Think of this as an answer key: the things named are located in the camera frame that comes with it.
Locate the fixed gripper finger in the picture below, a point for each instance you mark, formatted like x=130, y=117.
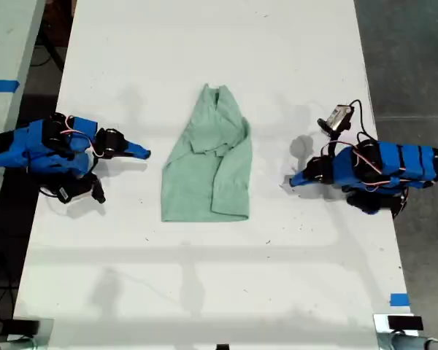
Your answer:
x=303, y=176
x=137, y=148

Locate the short blue tape piece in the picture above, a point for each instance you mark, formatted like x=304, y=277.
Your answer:
x=399, y=299

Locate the black camera stalk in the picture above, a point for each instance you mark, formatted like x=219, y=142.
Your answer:
x=334, y=142

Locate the pale green T-shirt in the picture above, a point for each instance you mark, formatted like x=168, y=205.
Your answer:
x=193, y=182

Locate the metal table bracket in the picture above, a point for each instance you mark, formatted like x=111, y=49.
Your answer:
x=380, y=328
x=46, y=333

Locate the long blue tape strip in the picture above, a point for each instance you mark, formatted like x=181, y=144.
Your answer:
x=1, y=86

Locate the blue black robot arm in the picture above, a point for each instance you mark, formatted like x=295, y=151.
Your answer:
x=25, y=146
x=398, y=164

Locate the white side table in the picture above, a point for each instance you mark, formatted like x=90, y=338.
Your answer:
x=7, y=43

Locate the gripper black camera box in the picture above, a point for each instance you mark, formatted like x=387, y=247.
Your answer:
x=73, y=191

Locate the small black box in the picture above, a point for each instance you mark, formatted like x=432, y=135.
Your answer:
x=405, y=323
x=25, y=327

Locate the grey pipe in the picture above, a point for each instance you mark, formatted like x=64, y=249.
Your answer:
x=409, y=342

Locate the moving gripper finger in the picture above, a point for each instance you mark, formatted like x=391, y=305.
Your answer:
x=127, y=155
x=303, y=182

